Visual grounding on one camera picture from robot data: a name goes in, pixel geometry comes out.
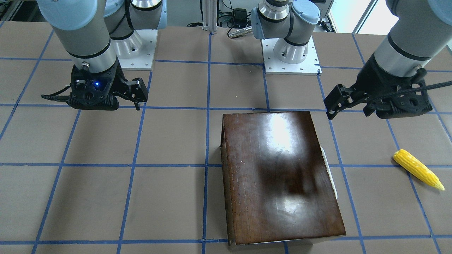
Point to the aluminium frame post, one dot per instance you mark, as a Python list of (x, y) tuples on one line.
[(209, 15)]

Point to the wooden drawer with white handle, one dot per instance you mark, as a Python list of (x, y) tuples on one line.
[(329, 172)]

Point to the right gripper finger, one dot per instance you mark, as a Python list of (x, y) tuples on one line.
[(135, 91)]

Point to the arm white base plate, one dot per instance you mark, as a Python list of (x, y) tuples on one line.
[(137, 52), (283, 58)]

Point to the yellow corn cob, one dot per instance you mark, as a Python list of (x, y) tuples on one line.
[(417, 169)]

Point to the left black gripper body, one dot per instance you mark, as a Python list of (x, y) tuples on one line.
[(375, 78)]

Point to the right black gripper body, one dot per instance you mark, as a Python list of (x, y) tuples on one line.
[(121, 79)]

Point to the silver metal cylinder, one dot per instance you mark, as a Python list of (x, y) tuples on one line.
[(240, 32)]

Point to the dark wooden drawer cabinet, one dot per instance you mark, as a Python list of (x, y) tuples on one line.
[(276, 184)]

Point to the black electronics box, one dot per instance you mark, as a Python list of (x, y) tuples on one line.
[(239, 17)]

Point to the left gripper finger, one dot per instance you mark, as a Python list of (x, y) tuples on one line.
[(339, 99)]

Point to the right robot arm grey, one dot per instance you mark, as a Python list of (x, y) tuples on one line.
[(97, 34)]

